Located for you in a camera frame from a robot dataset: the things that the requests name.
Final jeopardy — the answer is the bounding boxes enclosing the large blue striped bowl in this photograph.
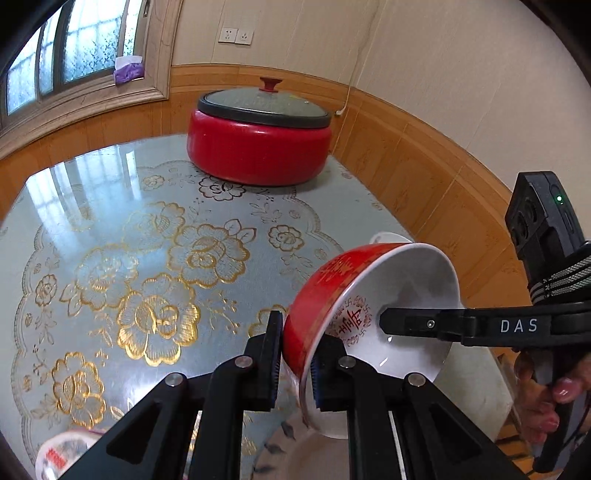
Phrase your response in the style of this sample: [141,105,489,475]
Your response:
[250,411,349,480]

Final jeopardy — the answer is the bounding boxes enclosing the red bowl white inside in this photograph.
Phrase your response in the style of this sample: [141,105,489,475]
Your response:
[283,243,462,439]

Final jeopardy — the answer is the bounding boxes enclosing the white plate red characters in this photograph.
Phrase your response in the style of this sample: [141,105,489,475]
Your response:
[34,429,102,480]

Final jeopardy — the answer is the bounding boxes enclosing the white bowl bear print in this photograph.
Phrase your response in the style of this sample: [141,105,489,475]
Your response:
[370,231,412,244]

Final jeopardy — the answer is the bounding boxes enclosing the person right hand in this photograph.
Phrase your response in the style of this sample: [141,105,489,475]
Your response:
[514,352,590,445]

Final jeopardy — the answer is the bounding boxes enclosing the floral glass table cover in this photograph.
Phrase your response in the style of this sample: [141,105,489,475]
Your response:
[1,135,404,477]

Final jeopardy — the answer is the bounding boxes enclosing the red electric cooking pot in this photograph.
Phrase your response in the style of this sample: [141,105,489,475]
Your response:
[186,110,332,186]

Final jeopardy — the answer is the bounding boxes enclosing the grey pot lid red knob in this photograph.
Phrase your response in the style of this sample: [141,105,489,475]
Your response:
[197,77,332,129]

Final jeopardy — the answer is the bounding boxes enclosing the purple tissue pack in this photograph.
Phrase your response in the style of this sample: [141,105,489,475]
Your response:
[113,55,144,86]

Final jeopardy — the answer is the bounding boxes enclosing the white power cable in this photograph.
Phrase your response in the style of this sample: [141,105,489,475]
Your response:
[334,0,385,117]

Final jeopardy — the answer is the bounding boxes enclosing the white wall socket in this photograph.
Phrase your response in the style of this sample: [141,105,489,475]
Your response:
[218,27,254,46]

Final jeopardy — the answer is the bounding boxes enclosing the window with metal frame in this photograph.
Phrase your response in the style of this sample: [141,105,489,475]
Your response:
[1,1,182,156]

